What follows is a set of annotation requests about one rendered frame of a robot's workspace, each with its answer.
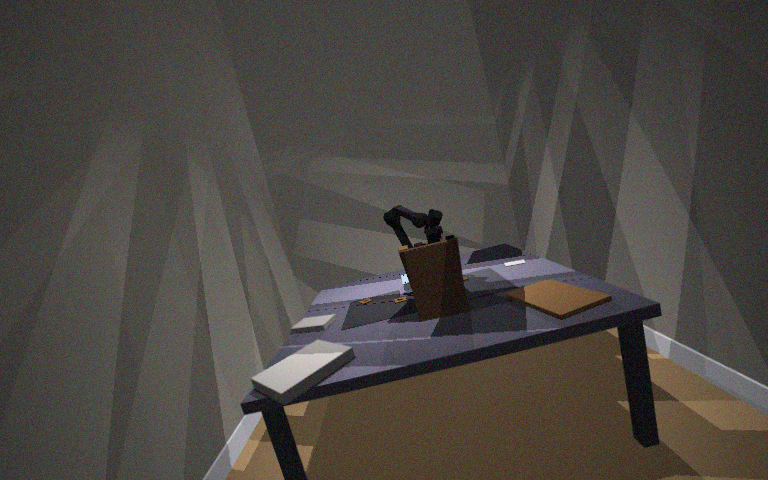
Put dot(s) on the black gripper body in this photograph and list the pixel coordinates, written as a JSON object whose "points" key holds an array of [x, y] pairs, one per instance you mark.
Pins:
{"points": [[433, 240]]}

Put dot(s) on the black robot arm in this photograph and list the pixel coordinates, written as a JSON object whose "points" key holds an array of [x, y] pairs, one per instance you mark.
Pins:
{"points": [[430, 221]]}

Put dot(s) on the tan wooden board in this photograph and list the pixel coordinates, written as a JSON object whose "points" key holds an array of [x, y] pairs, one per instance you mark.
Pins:
{"points": [[558, 299]]}

